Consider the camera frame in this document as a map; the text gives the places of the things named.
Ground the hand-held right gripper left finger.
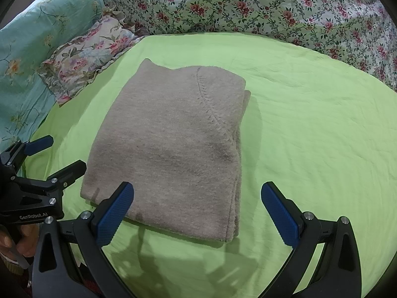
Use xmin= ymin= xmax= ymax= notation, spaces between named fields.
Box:
xmin=31 ymin=182 xmax=137 ymax=298

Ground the ruffled floral pillow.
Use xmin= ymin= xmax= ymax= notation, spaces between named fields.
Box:
xmin=37 ymin=15 xmax=146 ymax=105

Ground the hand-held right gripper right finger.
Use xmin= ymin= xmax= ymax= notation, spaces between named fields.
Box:
xmin=261 ymin=182 xmax=363 ymax=298

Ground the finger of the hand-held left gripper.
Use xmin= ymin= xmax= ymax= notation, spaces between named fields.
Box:
xmin=14 ymin=160 xmax=87 ymax=207
xmin=0 ymin=135 xmax=54 ymax=170

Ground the person's left hand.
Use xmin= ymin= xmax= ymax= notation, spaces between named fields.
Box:
xmin=0 ymin=223 xmax=40 ymax=260

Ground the green bed sheet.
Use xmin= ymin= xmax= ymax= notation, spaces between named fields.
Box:
xmin=22 ymin=33 xmax=397 ymax=298

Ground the white floral blanket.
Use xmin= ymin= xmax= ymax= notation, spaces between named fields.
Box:
xmin=102 ymin=0 xmax=397 ymax=92

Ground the beige knit sweater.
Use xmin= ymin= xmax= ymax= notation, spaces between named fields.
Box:
xmin=81 ymin=58 xmax=252 ymax=244

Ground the teal floral pillow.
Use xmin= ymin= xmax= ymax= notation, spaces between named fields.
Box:
xmin=0 ymin=0 xmax=107 ymax=149

